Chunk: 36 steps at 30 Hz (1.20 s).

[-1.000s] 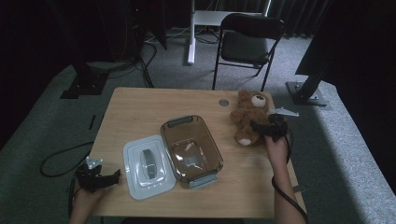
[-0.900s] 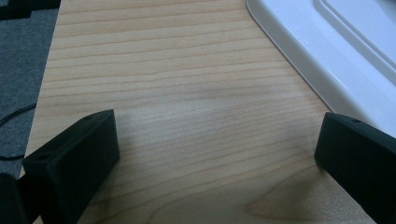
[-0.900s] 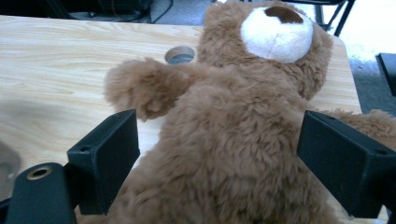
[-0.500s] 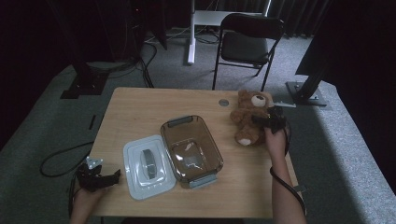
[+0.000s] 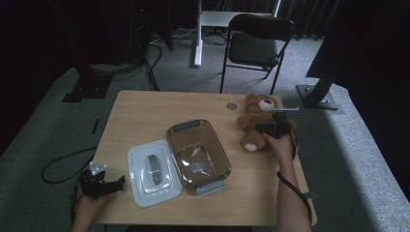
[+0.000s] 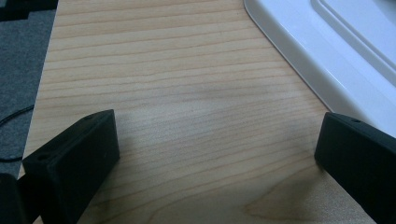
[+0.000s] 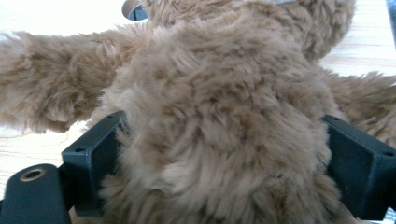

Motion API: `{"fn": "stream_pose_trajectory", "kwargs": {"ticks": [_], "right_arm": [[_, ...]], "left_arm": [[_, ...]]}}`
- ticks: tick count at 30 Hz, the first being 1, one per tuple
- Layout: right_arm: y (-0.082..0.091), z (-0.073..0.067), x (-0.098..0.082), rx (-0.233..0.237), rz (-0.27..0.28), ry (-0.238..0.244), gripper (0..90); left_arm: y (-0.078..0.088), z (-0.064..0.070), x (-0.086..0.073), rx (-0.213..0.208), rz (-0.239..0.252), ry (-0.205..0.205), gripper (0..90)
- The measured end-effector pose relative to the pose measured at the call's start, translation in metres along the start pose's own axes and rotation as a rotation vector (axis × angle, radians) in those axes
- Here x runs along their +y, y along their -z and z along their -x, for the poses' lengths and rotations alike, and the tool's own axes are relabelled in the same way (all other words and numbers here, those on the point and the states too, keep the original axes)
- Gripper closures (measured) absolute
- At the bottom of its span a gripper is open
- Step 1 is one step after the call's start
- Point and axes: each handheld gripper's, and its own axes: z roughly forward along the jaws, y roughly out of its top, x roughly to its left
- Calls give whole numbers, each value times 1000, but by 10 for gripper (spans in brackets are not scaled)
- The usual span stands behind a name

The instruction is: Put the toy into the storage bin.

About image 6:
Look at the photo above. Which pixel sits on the black stand with flat base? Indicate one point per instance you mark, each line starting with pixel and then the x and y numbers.
pixel 21 7

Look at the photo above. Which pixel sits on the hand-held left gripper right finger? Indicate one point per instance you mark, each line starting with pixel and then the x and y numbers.
pixel 361 165

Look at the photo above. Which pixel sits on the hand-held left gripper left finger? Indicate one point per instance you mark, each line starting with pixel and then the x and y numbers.
pixel 71 168

